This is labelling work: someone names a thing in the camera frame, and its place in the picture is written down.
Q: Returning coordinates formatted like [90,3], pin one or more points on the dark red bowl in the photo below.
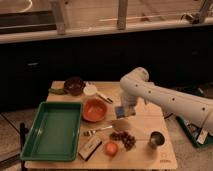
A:
[74,86]

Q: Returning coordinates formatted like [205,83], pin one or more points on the white measuring cup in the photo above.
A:
[90,90]

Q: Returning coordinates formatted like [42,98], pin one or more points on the green vegetable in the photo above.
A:
[57,91]

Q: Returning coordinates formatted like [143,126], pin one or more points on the metal fork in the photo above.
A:
[92,132]

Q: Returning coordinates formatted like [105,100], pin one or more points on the orange bowl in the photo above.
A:
[94,110]

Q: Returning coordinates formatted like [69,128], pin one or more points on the bunch of red grapes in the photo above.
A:
[127,139]

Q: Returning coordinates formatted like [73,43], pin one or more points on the blue sponge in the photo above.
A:
[122,112]

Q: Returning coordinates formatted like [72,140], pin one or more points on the green bin with items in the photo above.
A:
[192,132]

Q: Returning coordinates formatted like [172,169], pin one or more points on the green plastic tray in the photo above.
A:
[54,133]

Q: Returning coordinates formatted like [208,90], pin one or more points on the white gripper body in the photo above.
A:
[128,100]

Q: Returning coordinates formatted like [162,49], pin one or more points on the steel cup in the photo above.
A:
[156,139]

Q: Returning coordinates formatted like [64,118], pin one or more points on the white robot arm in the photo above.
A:
[197,110]

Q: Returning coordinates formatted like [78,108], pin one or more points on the orange fruit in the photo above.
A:
[111,148]

